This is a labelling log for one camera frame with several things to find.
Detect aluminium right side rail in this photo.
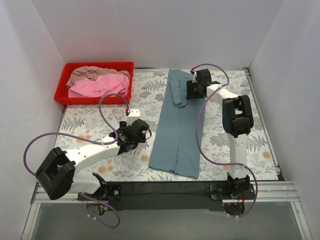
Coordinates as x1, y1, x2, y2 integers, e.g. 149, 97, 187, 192
241, 66, 286, 181

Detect beige t shirt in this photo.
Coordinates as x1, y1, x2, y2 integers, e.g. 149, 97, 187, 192
66, 66, 130, 88

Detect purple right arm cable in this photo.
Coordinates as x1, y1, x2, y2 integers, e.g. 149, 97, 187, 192
189, 62, 259, 219

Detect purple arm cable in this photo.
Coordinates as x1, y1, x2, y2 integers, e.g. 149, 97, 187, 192
189, 62, 259, 219
23, 92, 132, 229

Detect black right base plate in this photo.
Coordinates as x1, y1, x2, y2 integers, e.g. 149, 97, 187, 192
204, 182, 256, 201

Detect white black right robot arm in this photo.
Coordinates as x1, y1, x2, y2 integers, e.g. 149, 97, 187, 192
186, 67, 254, 199

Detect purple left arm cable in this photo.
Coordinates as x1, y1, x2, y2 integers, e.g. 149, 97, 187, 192
23, 92, 132, 229

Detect aluminium front frame rail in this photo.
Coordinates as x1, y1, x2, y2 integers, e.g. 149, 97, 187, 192
31, 181, 300, 204

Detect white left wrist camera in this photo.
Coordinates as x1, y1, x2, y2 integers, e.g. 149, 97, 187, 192
126, 108, 141, 126

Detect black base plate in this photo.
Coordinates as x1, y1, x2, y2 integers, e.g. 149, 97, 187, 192
83, 184, 122, 201
204, 182, 256, 201

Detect pink t shirt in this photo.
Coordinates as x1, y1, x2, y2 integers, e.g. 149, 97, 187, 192
68, 73, 130, 98

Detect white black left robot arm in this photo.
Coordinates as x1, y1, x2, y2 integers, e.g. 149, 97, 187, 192
35, 119, 151, 200

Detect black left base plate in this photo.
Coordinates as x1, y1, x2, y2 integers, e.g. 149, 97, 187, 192
83, 184, 122, 201

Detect floral table mat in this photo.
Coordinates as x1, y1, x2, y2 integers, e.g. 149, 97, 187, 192
55, 70, 278, 182

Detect red plastic bin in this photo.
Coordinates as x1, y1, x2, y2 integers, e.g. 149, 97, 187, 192
54, 61, 134, 106

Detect blue-grey t shirt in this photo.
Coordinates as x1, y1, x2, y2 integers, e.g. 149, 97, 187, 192
149, 69, 205, 179

